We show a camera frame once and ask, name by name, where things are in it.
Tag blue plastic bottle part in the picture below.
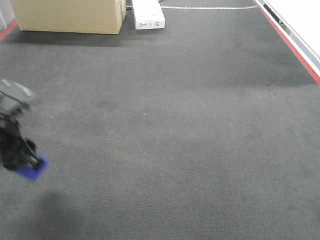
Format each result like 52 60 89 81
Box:
15 154 49 182

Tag white conveyor side rail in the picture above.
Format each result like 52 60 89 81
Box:
254 0 320 84

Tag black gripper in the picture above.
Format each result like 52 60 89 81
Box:
0 113 37 171

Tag white long carton box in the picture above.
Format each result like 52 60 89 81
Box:
131 0 166 30

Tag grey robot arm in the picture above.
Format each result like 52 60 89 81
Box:
0 78 43 171

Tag large cardboard box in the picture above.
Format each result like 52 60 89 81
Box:
10 0 127 35

